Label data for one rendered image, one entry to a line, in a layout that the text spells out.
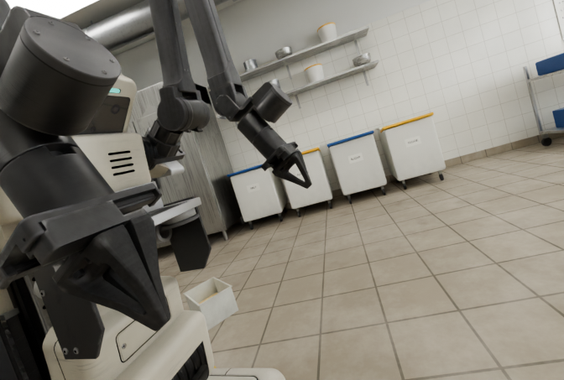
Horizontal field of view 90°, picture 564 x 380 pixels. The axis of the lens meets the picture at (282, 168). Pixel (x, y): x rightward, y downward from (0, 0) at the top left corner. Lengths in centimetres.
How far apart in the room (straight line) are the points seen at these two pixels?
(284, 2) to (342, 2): 77
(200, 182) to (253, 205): 70
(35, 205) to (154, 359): 44
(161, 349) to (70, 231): 46
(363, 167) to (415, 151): 58
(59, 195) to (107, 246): 5
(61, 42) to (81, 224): 12
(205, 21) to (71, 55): 48
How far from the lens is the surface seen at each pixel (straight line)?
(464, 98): 437
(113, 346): 62
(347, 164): 338
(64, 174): 26
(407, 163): 348
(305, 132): 403
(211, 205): 349
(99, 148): 63
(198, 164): 347
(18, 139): 28
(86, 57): 25
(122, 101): 65
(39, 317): 80
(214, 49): 67
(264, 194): 353
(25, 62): 24
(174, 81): 71
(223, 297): 190
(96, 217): 23
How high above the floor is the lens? 86
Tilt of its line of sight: 4 degrees down
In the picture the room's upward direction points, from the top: 17 degrees counter-clockwise
